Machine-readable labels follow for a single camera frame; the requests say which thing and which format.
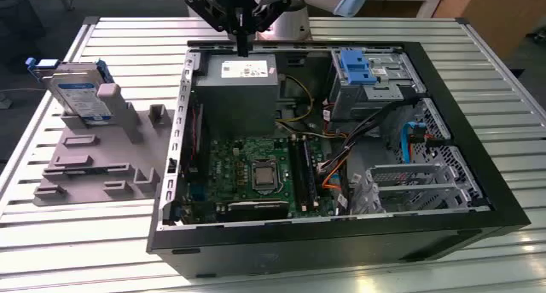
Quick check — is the white box with cable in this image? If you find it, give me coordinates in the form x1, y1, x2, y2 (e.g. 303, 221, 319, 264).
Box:
0, 87, 48, 110

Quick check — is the black PC case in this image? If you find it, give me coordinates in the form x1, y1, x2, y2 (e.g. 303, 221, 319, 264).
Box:
145, 40, 533, 278

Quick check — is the black RAM slot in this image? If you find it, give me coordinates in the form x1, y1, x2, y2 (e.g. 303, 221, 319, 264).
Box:
287, 134, 307, 212

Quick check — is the hard disk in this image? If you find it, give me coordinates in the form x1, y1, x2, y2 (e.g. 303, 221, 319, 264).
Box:
25, 58, 115, 127

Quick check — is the silver CPU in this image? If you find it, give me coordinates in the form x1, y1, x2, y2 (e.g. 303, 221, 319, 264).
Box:
254, 168, 278, 186

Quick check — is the metal drive cage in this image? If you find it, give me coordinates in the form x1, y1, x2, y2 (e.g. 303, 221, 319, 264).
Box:
330, 48, 427, 121

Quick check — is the yellow black wire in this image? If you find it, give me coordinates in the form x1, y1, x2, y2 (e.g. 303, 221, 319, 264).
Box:
275, 75, 315, 127

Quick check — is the CPU socket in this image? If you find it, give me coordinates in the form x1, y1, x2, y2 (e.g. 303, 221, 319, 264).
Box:
248, 157, 286, 194

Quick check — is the orange wire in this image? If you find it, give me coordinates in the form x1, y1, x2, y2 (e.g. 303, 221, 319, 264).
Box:
322, 170, 344, 191

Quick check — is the blue data wire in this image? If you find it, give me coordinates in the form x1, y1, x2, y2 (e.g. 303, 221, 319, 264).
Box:
399, 122, 427, 164

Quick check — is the black bin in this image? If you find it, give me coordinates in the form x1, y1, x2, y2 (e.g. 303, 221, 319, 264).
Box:
0, 0, 47, 75

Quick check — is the wooden cabinet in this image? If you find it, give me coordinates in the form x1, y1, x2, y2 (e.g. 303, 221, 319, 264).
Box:
432, 0, 546, 62

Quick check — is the metal disk bay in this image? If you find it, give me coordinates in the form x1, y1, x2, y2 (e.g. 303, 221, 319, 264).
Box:
348, 163, 490, 216

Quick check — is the grey parts rack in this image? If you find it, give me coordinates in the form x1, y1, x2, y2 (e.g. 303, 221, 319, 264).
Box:
32, 83, 176, 207

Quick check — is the blue card latch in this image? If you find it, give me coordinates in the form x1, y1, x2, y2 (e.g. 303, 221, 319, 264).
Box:
169, 200, 183, 225

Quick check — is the coloured disk power wire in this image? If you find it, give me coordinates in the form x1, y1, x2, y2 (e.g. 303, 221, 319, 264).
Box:
407, 126, 434, 147

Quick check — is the green motherboard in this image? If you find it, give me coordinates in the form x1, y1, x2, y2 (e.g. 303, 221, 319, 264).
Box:
204, 136, 338, 222

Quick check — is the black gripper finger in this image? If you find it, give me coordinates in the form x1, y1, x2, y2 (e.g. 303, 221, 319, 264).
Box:
183, 0, 243, 58
242, 0, 292, 58

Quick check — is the grey power supply unit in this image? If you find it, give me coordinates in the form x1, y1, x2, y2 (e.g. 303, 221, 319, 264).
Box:
193, 51, 280, 137

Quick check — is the black wire bundle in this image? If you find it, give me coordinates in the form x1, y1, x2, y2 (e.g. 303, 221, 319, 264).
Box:
318, 97, 427, 175

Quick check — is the black graphics card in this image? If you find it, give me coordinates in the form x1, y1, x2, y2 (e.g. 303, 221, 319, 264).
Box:
215, 199, 291, 223

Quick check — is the blue drive latch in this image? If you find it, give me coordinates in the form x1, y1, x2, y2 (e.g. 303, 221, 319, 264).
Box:
339, 49, 380, 86

